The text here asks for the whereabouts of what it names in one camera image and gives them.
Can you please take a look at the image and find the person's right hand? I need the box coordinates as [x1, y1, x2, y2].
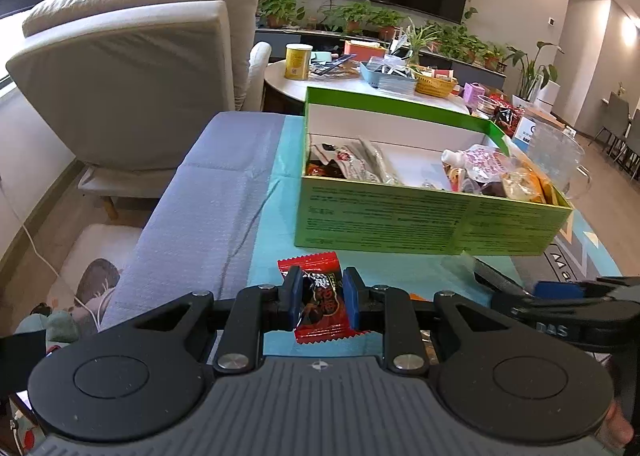
[599, 400, 637, 453]

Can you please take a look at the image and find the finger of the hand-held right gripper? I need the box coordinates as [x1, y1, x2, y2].
[531, 276, 640, 303]
[473, 257, 532, 299]

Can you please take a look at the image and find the red candy packet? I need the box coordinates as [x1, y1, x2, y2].
[277, 251, 368, 344]

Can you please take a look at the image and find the pink seed snack packet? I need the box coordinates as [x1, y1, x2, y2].
[441, 143, 519, 195]

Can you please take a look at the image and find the orange snack packet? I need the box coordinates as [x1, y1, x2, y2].
[529, 170, 563, 207]

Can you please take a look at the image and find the orange tissue box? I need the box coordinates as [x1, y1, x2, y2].
[343, 38, 389, 63]

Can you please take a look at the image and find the beige armchair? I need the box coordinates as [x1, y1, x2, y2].
[6, 0, 273, 222]

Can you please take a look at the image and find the tall plant in white pot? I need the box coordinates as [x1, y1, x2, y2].
[504, 40, 559, 104]

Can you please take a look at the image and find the teal patterned tablecloth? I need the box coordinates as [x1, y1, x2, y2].
[249, 114, 640, 358]

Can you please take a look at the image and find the leafy potted plant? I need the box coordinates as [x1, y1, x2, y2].
[257, 0, 306, 30]
[481, 42, 508, 72]
[319, 0, 382, 35]
[370, 8, 407, 42]
[435, 24, 483, 65]

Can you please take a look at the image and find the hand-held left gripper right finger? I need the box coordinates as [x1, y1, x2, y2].
[344, 266, 502, 378]

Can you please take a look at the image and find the silver long snack packet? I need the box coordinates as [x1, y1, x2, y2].
[345, 135, 404, 186]

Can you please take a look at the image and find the green plush toy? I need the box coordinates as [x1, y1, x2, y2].
[14, 305, 82, 356]

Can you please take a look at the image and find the grey dining chair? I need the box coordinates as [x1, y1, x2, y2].
[622, 109, 640, 173]
[602, 90, 632, 159]

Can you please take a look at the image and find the green cardboard box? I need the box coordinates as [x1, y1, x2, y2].
[294, 86, 574, 257]

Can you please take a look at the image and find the white power cable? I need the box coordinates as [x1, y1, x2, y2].
[0, 175, 110, 328]

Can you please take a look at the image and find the beige snack packet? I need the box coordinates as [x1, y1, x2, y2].
[500, 167, 546, 202]

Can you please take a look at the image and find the round white coffee table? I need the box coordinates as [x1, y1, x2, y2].
[263, 58, 472, 112]

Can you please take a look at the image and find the blue white carton box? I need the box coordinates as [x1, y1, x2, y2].
[514, 115, 540, 143]

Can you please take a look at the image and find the red snack bag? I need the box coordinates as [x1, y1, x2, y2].
[489, 103, 527, 138]

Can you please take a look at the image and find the yellow woven basket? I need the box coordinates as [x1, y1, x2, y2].
[415, 73, 459, 98]

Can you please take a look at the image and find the yellow tin can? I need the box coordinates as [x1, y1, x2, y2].
[284, 43, 314, 82]

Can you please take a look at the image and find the small pink box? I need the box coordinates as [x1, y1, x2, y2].
[462, 82, 489, 110]

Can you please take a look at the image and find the clear plastic measuring jug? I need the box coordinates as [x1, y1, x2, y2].
[527, 120, 593, 199]

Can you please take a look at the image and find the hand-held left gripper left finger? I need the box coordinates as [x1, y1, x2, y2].
[134, 269, 307, 376]

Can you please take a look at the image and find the spider plant in vase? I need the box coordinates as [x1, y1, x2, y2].
[399, 23, 447, 68]

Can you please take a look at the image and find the blue plastic basket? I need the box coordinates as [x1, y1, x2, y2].
[360, 60, 419, 95]

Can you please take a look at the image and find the grey quilted cloth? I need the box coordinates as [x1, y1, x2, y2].
[100, 110, 287, 337]

